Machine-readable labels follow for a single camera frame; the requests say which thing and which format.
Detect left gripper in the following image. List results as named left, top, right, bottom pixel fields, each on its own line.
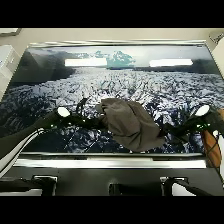
left=81, top=114, right=105, bottom=130

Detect grey garment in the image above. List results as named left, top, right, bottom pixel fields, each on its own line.
left=95, top=97, right=167, bottom=153

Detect brown garment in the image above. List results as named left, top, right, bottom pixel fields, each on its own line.
left=200, top=109, right=224, bottom=169

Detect silver frame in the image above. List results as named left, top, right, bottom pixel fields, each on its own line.
left=13, top=152, right=208, bottom=197

